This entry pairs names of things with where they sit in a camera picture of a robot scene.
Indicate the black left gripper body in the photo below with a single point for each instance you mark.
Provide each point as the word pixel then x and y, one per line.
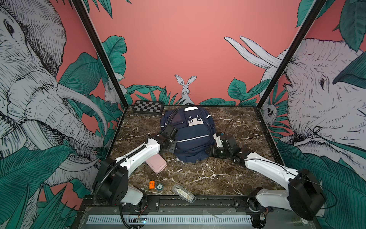
pixel 171 148

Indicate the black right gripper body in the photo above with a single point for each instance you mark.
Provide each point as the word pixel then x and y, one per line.
pixel 222 153

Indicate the pink pencil case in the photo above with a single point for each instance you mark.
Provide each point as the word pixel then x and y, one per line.
pixel 156 163

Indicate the navy blue school backpack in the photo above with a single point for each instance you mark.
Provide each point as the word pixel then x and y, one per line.
pixel 196 132

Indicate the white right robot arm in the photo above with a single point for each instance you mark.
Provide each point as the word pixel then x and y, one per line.
pixel 301 192

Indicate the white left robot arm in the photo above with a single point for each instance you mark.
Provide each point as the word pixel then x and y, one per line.
pixel 112 180

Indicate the orange pencil sharpener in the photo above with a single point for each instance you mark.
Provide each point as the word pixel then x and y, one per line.
pixel 152 185

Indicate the clear plastic supply case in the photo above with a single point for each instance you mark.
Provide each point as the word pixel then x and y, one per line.
pixel 183 193

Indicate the black white checkerboard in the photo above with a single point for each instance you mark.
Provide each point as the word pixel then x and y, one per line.
pixel 148 107

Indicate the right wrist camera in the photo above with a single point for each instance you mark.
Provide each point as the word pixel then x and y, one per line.
pixel 217 137

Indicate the black front mounting rail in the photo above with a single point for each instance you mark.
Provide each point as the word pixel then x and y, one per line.
pixel 156 203

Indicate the white slotted cable duct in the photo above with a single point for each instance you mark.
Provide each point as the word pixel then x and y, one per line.
pixel 169 219

